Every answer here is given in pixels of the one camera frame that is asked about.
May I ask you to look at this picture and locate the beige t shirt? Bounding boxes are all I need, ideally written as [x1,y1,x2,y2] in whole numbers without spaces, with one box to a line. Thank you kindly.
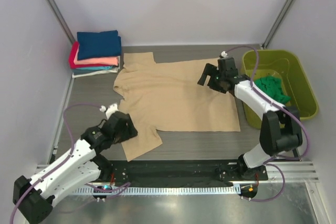
[113,52,240,161]

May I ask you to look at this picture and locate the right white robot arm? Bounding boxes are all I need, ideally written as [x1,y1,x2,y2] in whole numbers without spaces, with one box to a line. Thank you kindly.
[197,57,303,180]

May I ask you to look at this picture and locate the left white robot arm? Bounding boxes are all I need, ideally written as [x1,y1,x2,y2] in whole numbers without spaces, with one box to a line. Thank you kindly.
[13,111,138,223]

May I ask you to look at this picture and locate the green t shirt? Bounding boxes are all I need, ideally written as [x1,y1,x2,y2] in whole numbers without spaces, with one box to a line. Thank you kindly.
[254,76,291,104]

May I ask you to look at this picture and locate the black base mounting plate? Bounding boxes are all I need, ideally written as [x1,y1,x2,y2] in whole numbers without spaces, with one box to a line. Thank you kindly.
[93,159,268,188]

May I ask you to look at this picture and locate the olive green plastic bin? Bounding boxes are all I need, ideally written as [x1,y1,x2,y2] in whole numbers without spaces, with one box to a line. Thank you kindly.
[254,49,319,121]

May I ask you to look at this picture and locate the salmon pink folded shirt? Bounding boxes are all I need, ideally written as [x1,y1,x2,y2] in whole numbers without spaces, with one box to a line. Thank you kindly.
[71,52,119,66]

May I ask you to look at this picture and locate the teal folded shirt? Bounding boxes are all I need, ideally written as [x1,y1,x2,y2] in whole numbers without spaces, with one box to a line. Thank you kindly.
[72,67,112,76]

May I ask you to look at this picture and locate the crimson folded shirt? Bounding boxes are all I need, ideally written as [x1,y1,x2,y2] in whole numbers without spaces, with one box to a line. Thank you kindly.
[68,41,79,69]

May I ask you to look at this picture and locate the navy blue folded shirt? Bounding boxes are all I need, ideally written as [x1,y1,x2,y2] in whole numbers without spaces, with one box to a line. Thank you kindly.
[77,30,122,60]

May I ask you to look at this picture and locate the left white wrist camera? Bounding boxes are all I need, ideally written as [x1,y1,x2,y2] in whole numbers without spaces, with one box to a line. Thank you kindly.
[99,103,118,119]

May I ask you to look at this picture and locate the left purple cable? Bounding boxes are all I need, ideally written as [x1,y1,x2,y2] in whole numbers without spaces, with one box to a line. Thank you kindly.
[10,103,106,224]

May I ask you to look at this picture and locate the purple cable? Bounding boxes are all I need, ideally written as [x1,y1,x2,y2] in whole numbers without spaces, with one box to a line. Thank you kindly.
[226,45,311,204]
[10,103,106,224]

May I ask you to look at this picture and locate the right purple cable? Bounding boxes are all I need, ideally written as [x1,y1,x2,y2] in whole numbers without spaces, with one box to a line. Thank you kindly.
[226,45,311,204]

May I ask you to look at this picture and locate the white slotted cable duct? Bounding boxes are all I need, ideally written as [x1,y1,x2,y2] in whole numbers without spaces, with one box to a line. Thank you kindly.
[71,184,241,196]

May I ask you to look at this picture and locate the aluminium extrusion rail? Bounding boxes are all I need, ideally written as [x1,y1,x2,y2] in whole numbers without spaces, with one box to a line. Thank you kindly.
[31,162,320,186]

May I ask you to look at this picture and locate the right aluminium frame post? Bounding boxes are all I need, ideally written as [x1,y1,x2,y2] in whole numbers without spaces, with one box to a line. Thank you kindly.
[260,0,296,49]

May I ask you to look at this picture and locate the aluminium frame post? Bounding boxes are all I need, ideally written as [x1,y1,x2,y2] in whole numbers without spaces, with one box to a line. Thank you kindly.
[46,0,75,44]
[260,0,296,49]

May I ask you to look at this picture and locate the left aluminium frame post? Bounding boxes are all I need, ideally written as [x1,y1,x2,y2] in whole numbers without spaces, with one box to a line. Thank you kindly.
[46,0,75,44]

